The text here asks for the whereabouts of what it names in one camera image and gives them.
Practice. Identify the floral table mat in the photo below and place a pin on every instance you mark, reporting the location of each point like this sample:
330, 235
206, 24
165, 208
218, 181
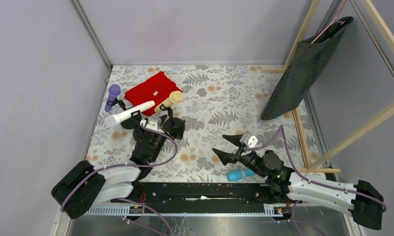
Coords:
218, 100

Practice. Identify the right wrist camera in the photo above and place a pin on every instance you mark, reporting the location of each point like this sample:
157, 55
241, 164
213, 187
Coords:
248, 140

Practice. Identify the cream yellow microphone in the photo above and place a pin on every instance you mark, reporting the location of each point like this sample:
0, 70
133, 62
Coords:
175, 97

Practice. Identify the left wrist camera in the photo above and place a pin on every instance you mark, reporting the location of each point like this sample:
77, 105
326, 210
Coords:
151, 124

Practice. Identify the purple microphone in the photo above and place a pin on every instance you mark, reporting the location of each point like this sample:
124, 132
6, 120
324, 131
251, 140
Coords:
114, 91

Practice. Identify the dark grey hanging cloth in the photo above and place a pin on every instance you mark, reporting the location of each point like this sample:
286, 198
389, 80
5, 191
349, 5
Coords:
310, 59

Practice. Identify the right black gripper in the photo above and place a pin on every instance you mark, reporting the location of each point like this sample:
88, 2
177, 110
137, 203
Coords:
235, 155

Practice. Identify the black mic stand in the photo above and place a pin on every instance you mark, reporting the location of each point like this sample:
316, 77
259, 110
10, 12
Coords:
138, 131
127, 124
170, 112

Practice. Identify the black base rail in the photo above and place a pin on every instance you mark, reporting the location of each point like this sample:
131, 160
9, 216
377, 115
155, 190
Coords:
189, 197

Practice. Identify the red folded cloth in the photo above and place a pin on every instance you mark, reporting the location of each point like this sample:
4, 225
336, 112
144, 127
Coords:
157, 88

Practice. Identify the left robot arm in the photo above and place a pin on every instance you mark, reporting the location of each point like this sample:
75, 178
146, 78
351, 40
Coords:
86, 185

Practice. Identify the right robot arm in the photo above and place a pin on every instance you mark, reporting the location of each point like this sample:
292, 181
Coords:
361, 200

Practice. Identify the wooden frame rack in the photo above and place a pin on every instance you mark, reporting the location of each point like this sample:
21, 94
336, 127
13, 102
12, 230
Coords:
383, 115

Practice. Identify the pink clothes hanger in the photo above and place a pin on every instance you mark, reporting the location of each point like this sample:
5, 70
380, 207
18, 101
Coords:
335, 20

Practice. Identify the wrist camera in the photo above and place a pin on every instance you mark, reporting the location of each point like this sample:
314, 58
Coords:
248, 140
151, 124

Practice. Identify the white microphone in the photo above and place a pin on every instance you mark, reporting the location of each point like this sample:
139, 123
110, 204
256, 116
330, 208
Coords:
116, 119

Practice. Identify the teal blue microphone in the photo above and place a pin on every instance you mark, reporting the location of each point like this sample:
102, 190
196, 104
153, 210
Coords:
237, 175

